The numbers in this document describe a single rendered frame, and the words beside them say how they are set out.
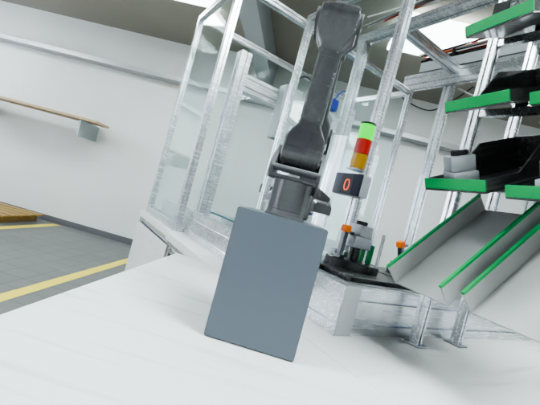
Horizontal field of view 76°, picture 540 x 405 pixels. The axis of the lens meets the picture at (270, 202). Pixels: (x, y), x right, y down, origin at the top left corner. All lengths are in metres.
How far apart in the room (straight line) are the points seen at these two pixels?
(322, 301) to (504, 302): 0.32
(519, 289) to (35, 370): 0.67
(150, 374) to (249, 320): 0.17
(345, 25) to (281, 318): 0.50
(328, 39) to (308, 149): 0.20
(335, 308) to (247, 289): 0.25
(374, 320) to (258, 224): 0.39
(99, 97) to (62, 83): 0.62
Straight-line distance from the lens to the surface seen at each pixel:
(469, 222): 0.87
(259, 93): 1.97
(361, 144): 1.17
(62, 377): 0.43
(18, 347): 0.48
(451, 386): 0.72
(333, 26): 0.68
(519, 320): 0.66
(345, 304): 0.72
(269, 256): 0.52
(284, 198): 0.56
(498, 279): 0.71
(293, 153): 0.59
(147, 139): 5.40
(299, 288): 0.53
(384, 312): 0.82
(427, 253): 0.80
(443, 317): 1.02
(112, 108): 5.74
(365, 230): 0.93
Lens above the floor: 1.07
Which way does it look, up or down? level
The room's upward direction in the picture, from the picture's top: 15 degrees clockwise
